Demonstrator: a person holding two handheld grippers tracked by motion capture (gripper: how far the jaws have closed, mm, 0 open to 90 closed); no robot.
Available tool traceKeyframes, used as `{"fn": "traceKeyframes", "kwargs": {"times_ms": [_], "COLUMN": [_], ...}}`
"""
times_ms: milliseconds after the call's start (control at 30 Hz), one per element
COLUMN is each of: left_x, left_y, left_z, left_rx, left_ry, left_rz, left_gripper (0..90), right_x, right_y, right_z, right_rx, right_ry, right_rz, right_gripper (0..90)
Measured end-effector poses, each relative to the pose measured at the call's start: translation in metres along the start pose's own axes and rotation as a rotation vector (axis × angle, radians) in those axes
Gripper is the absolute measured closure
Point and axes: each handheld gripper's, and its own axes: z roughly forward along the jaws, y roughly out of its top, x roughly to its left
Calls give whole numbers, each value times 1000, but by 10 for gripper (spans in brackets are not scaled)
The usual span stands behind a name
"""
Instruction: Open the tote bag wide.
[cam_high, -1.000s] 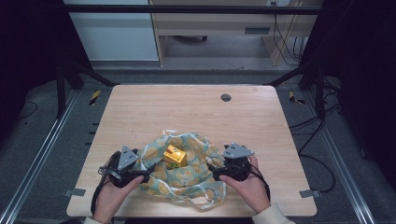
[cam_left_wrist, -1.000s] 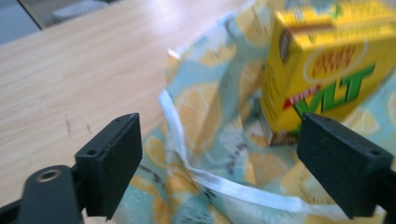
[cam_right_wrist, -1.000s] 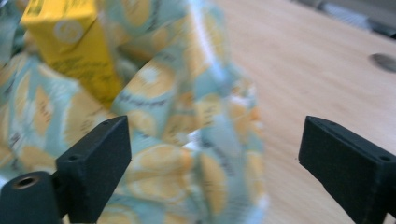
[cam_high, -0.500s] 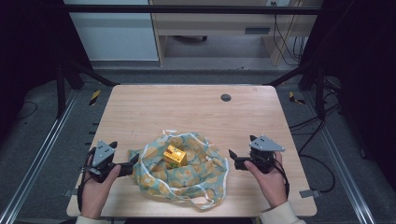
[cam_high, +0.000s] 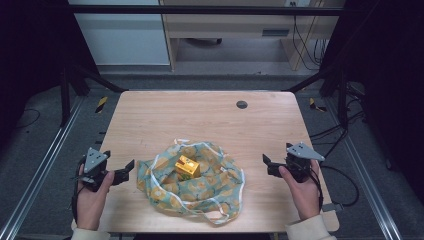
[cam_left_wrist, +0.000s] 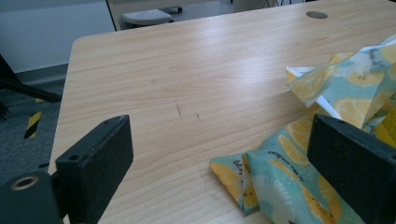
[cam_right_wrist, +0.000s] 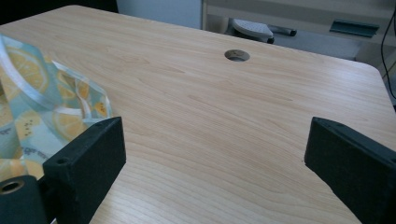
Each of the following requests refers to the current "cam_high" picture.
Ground black floor cable bundle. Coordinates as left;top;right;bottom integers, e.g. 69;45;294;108
309;82;367;162

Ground person's left hand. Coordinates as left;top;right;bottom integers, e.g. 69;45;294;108
75;169;116;232

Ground aluminium floor rail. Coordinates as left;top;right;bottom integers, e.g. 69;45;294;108
323;97;405;240
0;95;85;240

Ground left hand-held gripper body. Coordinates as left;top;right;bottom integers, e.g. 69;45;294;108
77;147;112;193

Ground teal orange-print cloth bag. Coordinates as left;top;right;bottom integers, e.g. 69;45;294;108
136;137;247;226

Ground white cabinet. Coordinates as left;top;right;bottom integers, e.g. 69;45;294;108
67;0;171;66

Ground black horizontal frame bar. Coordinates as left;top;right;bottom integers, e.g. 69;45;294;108
66;4;348;17

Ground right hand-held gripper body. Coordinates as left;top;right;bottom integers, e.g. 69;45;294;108
282;141;326;184

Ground grey cable plug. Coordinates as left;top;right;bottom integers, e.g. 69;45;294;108
321;202;345;213

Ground looped black floor cable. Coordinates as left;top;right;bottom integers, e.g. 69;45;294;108
320;164;361;208

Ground grey desk label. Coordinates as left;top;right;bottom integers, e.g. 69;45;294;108
261;28;291;38

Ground person's right hand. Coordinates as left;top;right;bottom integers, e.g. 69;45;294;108
278;159;323;222

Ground hanging black cables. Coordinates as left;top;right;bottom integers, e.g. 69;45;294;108
291;14;332;72

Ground yellow black tape strip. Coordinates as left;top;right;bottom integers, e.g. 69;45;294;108
95;95;110;115
308;97;328;114

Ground hand-held gripper cable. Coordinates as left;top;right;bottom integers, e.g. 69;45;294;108
71;156;88;225
308;166;325;211

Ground right hand-held gripper cable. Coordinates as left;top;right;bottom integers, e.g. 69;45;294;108
308;166;325;211

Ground yellow box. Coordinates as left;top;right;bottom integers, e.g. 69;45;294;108
174;154;202;180

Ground left hand-held gripper cable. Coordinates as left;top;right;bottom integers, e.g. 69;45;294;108
71;156;88;225

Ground black metal frame stand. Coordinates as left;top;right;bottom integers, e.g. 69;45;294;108
284;63;352;130
59;49;130;128

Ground thin black floor cable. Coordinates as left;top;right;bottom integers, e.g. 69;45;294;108
17;107;42;130

